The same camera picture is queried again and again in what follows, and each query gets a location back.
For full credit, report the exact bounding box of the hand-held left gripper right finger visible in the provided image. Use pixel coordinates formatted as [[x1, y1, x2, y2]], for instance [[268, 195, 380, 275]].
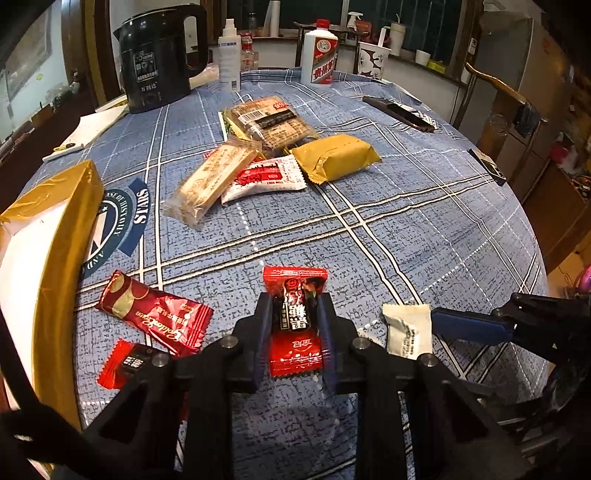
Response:
[[316, 293, 532, 480]]

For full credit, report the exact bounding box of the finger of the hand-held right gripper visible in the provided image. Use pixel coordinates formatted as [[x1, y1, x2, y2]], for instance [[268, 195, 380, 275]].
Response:
[[431, 293, 591, 370]]

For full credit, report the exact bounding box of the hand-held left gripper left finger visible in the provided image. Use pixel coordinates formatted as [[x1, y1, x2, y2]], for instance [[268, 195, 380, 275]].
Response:
[[53, 292, 274, 480]]

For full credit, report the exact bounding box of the small white snack packet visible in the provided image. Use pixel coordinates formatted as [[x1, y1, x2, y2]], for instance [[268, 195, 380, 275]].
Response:
[[381, 304, 433, 358]]

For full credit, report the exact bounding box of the dark red long snack packet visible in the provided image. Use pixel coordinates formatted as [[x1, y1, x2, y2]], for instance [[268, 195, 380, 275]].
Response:
[[95, 271, 214, 357]]

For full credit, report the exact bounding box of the small red candy packet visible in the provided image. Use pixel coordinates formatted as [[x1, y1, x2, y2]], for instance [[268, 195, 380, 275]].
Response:
[[96, 338, 172, 389]]

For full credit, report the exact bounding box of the tan biscuit packet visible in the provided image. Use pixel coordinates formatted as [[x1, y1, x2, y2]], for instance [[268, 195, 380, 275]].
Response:
[[163, 142, 265, 228]]

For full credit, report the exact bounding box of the gold foil snack packet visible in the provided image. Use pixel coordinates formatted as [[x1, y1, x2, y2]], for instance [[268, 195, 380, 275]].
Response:
[[290, 135, 382, 184]]

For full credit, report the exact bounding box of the gold cardboard tray box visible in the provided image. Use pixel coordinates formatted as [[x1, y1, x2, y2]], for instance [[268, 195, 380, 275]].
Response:
[[0, 159, 105, 480]]

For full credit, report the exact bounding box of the clear brown cake packet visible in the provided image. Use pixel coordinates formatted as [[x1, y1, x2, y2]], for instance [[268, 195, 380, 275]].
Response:
[[223, 95, 319, 155]]

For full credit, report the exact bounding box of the white and red snack packet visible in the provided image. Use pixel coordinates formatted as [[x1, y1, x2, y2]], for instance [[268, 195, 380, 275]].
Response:
[[221, 154, 308, 206]]

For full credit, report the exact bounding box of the black phone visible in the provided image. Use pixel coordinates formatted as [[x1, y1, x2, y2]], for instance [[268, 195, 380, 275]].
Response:
[[468, 148, 507, 186]]

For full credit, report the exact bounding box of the wooden chair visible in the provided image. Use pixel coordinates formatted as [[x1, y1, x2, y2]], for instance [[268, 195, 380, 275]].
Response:
[[455, 62, 550, 185]]

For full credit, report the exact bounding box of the green pea snack packet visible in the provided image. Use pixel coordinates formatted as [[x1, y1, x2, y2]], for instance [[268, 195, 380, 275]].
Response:
[[219, 111, 241, 141]]

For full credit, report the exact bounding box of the black remote control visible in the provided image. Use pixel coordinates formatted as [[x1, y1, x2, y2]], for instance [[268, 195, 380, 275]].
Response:
[[387, 102, 440, 133]]

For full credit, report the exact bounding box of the white notebook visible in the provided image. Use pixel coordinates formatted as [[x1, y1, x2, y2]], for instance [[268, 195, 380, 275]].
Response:
[[42, 105, 130, 162]]

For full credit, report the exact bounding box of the small red-capped bottle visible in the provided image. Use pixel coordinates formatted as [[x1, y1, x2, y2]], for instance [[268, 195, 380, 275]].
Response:
[[240, 32, 259, 72]]

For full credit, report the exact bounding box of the white liquor bottle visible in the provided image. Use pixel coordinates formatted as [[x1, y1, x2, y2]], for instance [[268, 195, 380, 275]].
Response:
[[301, 19, 340, 87]]

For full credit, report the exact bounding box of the printed paper cup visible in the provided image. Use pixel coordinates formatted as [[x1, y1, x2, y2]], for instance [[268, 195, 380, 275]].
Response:
[[355, 28, 392, 81]]

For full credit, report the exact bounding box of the black electric kettle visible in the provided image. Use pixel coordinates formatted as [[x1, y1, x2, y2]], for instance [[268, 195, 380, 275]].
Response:
[[114, 4, 208, 114]]

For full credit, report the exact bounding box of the white tumbler with straw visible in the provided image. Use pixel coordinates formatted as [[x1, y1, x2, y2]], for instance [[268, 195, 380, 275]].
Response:
[[390, 21, 407, 57]]

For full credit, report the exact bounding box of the dark window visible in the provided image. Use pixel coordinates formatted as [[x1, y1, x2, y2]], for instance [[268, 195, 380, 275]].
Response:
[[226, 0, 467, 61]]

